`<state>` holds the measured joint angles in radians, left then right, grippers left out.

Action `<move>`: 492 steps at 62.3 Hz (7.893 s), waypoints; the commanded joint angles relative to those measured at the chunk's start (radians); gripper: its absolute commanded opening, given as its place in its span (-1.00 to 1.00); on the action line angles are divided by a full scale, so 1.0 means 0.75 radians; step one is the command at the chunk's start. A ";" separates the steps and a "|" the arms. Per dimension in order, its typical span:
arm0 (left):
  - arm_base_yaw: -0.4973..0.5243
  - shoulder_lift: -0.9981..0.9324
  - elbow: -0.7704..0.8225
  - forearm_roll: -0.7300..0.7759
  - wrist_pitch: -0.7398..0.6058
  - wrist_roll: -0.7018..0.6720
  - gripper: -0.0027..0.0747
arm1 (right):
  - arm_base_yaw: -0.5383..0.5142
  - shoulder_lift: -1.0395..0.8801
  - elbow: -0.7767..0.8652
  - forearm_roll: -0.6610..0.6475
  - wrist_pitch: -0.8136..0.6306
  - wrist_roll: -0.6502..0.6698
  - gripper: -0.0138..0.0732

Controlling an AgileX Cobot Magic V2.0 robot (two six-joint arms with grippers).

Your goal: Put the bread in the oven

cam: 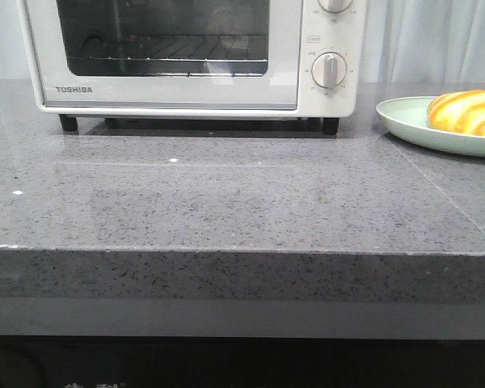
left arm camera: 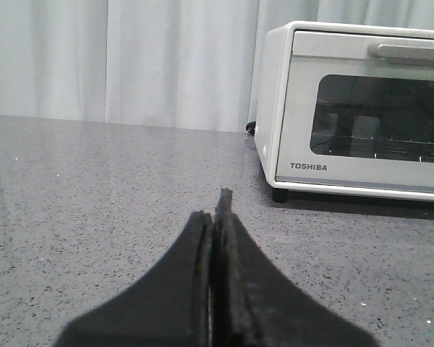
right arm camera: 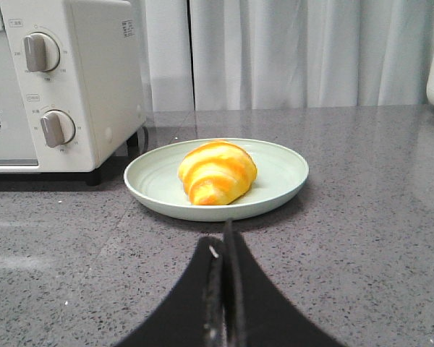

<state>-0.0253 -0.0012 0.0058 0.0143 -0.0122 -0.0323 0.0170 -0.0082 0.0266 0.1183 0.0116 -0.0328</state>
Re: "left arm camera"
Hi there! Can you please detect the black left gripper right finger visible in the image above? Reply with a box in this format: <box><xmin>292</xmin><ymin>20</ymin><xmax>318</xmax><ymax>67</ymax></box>
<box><xmin>210</xmin><ymin>189</ymin><xmax>378</xmax><ymax>346</ymax></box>

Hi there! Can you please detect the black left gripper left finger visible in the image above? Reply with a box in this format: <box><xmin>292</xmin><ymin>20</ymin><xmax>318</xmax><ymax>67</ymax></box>
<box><xmin>55</xmin><ymin>211</ymin><xmax>213</xmax><ymax>346</ymax></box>

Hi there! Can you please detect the white glass oven door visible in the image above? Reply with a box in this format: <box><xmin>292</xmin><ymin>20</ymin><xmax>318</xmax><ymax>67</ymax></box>
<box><xmin>276</xmin><ymin>30</ymin><xmax>434</xmax><ymax>193</ymax></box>

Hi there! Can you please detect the white Toshiba toaster oven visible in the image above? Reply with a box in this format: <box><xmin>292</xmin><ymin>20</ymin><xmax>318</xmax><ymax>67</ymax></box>
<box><xmin>254</xmin><ymin>21</ymin><xmax>434</xmax><ymax>202</ymax></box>

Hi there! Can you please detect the white pleated curtain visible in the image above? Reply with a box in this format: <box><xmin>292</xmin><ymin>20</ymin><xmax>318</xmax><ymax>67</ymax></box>
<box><xmin>0</xmin><ymin>1</ymin><xmax>434</xmax><ymax>132</ymax></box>

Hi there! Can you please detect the metal wire oven rack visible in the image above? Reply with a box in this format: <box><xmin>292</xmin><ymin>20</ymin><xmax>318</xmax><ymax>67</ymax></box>
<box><xmin>310</xmin><ymin>134</ymin><xmax>434</xmax><ymax>163</ymax></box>

